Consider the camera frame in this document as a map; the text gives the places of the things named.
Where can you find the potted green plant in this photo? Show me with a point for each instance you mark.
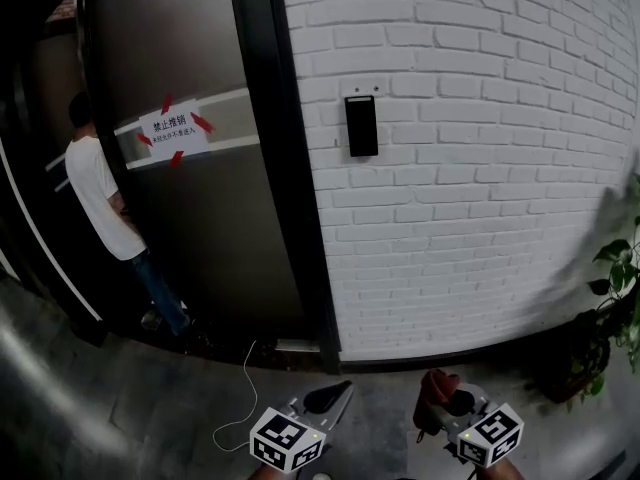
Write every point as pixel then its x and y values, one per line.
pixel 595 338

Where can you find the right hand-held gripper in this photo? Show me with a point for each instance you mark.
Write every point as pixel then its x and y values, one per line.
pixel 492 435

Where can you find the frosted glass door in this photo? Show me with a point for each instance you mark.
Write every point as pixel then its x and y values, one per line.
pixel 200 218

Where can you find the dark glass door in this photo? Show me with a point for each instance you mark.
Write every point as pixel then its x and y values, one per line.
pixel 35 248

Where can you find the small grey floor block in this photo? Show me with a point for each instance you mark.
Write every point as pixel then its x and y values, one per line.
pixel 151 319

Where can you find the black door frame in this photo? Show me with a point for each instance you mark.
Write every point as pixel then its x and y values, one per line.
pixel 295 168

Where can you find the metal door threshold strip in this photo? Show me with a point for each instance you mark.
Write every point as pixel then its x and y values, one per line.
pixel 297 345

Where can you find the person's left forearm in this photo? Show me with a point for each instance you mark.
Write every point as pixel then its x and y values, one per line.
pixel 272 474

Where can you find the black wall access panel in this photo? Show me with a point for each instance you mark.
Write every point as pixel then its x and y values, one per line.
pixel 361 128

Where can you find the person's right forearm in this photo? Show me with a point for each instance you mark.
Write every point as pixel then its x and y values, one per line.
pixel 500 470

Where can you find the dark red cloth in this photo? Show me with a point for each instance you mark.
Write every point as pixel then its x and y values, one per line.
pixel 434 393

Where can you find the white wall mounting plate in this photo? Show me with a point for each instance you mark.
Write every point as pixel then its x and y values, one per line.
pixel 365 87

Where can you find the large red-taped paper sign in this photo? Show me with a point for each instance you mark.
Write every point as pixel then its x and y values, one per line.
pixel 172 130

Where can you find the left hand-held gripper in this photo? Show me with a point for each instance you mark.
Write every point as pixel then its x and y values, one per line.
pixel 287 440

